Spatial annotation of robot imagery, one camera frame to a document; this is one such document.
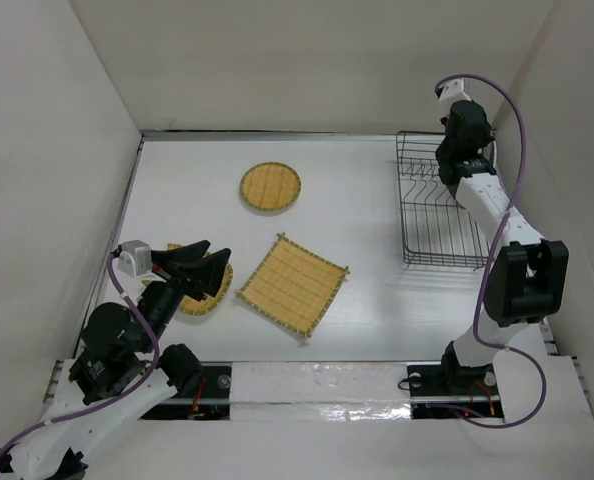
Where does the round bamboo tray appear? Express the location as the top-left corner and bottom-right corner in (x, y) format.
(239, 162), (302, 212)

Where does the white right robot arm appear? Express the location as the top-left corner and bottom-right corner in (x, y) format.
(436, 99), (569, 393)

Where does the square bamboo mat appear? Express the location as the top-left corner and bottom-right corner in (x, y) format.
(236, 233), (350, 339)

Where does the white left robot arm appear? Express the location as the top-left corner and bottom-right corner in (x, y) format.
(0, 240), (231, 479)

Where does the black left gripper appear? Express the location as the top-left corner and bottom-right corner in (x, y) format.
(137, 238), (231, 350)

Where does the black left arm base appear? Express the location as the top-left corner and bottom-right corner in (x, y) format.
(141, 363), (232, 421)

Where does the grey wire dish rack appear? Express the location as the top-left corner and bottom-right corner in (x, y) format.
(395, 131), (489, 271)

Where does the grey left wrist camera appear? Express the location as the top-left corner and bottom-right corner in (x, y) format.
(117, 240), (153, 278)

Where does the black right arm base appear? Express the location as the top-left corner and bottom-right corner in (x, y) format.
(397, 363), (504, 420)

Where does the rounded bamboo tray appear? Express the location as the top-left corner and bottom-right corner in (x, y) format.
(143, 244), (233, 316)

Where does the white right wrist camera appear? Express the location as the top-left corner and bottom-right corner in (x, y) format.
(435, 78), (471, 105)

